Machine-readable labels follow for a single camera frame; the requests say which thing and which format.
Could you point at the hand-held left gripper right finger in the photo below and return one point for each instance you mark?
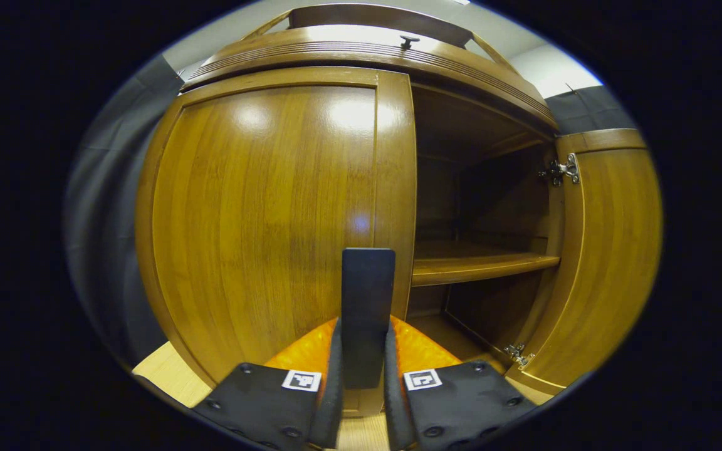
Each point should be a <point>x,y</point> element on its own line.
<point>391,388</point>

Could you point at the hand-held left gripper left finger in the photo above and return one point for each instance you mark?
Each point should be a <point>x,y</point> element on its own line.
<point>334,388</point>

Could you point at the wooden double-door shoe cabinet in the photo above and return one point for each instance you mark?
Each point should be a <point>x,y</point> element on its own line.
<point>480,263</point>

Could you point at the wooden cabinet door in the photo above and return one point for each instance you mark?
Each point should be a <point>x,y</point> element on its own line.
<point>261,219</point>
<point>612,250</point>

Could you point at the round black drawer knob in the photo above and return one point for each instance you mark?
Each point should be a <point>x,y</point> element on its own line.
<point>408,42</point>

